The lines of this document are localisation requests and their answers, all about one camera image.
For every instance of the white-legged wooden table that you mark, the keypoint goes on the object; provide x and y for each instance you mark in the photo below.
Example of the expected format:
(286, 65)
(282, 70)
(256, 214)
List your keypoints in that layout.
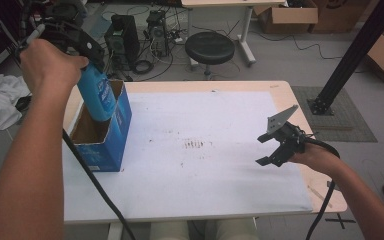
(246, 33)

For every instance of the black tape cross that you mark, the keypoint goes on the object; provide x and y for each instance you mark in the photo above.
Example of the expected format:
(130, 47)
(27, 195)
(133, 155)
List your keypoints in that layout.
(340, 220)

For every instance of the person's right hand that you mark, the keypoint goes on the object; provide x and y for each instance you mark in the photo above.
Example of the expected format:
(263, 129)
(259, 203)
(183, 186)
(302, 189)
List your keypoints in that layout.
(320, 158)

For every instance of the blue bottle with white cap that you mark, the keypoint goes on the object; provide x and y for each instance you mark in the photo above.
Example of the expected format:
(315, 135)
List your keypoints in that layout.
(96, 96)

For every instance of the open computer case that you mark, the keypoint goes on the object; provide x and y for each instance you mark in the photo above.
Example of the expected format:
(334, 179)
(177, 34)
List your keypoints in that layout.
(156, 30)

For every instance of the black computer tower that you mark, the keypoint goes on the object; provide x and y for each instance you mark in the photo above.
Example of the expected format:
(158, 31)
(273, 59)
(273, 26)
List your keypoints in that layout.
(125, 36)

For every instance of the grey tape strip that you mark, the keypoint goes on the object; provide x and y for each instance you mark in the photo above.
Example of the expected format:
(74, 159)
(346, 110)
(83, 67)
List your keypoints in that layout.
(330, 184)

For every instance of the blue cardboard box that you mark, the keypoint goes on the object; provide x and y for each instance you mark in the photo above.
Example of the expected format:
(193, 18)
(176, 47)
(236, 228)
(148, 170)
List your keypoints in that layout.
(113, 146)

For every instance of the white table leg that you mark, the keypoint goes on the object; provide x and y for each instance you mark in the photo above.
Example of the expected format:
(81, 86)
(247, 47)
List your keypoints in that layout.
(115, 231)

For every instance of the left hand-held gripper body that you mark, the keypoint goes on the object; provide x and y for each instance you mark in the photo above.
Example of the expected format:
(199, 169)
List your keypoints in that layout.
(63, 33)

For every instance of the open cardboard box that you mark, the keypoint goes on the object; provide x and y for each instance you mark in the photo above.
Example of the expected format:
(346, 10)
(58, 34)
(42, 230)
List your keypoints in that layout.
(286, 16)

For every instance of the white power strip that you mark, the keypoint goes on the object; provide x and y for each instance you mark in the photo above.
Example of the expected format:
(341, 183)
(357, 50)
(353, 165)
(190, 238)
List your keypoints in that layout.
(178, 40)

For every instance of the black metal stand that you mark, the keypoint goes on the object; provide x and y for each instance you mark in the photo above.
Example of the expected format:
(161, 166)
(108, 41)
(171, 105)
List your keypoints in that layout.
(356, 56)

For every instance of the grey floor mat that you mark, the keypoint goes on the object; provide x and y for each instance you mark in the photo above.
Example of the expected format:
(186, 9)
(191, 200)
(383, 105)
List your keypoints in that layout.
(346, 116)

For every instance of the large cardboard box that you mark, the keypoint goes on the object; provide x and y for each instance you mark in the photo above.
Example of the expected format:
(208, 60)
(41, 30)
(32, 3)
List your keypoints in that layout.
(340, 13)

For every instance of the black round stool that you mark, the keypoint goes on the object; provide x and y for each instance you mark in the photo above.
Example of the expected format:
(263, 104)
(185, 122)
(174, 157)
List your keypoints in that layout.
(210, 48)

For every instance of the person's left hand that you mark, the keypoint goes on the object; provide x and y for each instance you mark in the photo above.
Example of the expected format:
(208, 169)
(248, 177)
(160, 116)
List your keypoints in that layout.
(46, 66)

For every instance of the white table mat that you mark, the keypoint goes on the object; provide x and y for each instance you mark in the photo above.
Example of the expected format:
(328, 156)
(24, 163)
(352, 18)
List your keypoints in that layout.
(213, 180)

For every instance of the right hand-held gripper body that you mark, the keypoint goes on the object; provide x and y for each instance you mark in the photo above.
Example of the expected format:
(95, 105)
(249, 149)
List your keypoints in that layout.
(293, 136)

